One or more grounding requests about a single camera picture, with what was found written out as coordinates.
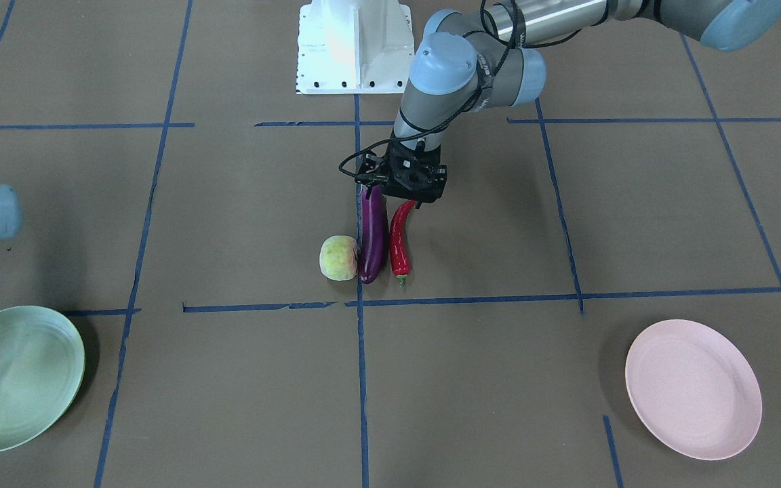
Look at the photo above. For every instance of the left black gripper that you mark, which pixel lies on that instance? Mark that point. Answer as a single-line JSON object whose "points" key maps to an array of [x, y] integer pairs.
{"points": [[431, 192]]}

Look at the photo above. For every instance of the red chili pepper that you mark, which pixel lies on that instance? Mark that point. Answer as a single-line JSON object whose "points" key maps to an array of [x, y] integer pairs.
{"points": [[398, 250]]}

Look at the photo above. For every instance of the purple eggplant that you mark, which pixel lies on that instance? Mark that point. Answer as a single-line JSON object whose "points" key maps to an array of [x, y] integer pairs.
{"points": [[374, 236]]}

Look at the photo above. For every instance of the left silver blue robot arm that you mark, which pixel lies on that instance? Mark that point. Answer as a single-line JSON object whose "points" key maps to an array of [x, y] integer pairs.
{"points": [[491, 58]]}

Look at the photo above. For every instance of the light green plate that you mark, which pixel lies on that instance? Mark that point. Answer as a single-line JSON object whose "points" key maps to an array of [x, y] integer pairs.
{"points": [[42, 363]]}

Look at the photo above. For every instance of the pink plate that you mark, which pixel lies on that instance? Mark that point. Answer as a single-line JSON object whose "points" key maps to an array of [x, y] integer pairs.
{"points": [[693, 390]]}

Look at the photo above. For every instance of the white camera pedestal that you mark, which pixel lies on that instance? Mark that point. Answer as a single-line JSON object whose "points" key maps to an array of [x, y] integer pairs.
{"points": [[354, 47]]}

